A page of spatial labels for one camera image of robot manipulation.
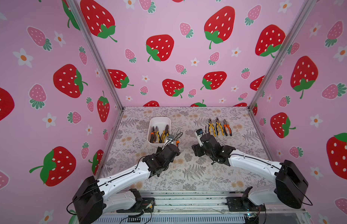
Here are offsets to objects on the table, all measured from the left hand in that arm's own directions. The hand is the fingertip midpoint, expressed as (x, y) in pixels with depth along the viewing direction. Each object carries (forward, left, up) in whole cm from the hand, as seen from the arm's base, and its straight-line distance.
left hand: (169, 147), depth 82 cm
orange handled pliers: (+27, -42, -12) cm, 51 cm away
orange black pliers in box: (+14, +13, -9) cm, 21 cm away
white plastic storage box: (+30, +9, -12) cm, 33 cm away
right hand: (+4, -18, -1) cm, 18 cm away
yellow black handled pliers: (+27, -36, -12) cm, 46 cm away
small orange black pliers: (+17, +5, -11) cm, 21 cm away
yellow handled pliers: (+29, -31, -13) cm, 44 cm away
